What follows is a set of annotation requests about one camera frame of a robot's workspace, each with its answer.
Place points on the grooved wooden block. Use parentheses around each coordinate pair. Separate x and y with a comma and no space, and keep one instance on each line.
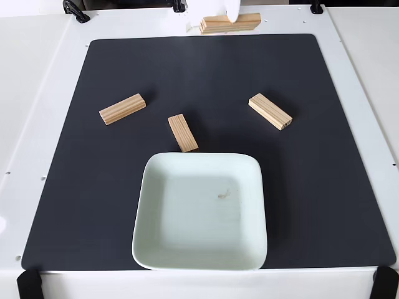
(218,25)
(183,133)
(270,111)

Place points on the smooth wooden block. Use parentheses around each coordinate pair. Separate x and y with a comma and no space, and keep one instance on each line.
(122,109)

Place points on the pale green square plate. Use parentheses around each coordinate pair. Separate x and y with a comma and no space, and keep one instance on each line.
(193,199)

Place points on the black table clamp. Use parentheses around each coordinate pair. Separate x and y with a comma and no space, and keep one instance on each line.
(177,5)
(74,11)
(316,7)

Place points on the black table mat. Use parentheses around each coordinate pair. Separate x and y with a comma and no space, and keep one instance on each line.
(93,187)

